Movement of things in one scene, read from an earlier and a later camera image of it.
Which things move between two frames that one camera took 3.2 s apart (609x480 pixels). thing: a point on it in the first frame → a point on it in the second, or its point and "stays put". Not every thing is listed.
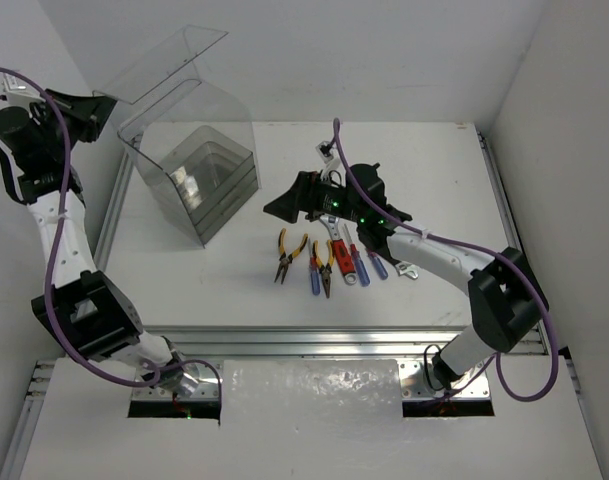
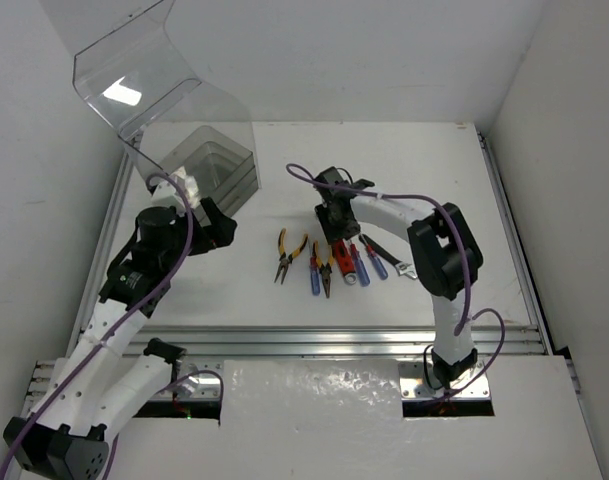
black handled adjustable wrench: x=405 y=268 stays put
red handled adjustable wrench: x=343 y=258 stays put
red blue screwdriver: x=377 y=264 stays put
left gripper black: x=85 y=118 → x=214 y=226
